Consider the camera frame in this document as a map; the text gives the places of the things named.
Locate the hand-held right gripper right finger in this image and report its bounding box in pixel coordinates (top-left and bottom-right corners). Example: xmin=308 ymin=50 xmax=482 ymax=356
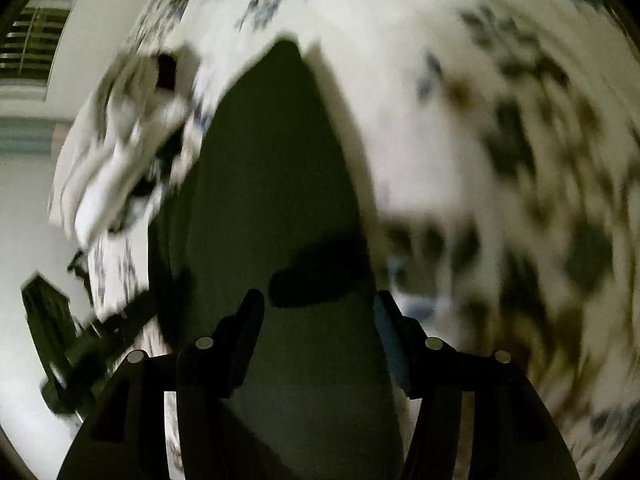
xmin=372 ymin=290 xmax=581 ymax=480

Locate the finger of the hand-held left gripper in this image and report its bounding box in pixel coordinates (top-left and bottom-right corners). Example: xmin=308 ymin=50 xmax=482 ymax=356
xmin=82 ymin=289 xmax=161 ymax=358

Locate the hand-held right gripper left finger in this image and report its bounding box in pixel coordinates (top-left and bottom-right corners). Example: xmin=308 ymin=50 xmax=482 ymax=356
xmin=57 ymin=287 xmax=266 ymax=480

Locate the dark striped sweater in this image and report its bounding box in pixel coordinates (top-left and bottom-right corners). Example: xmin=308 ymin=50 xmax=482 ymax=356
xmin=147 ymin=40 xmax=416 ymax=480

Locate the white folded garment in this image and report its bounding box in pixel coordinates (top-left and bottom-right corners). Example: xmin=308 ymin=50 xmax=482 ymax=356
xmin=49 ymin=105 xmax=187 ymax=247

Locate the grey-green curtain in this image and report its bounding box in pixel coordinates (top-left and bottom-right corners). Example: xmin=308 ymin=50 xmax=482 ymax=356
xmin=0 ymin=115 xmax=67 ymax=157

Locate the floral bed quilt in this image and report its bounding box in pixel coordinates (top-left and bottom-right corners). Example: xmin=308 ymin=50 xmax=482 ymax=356
xmin=47 ymin=0 xmax=640 ymax=480

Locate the barred window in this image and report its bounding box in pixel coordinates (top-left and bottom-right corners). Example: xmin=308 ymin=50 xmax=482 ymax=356
xmin=0 ymin=0 xmax=77 ymax=87

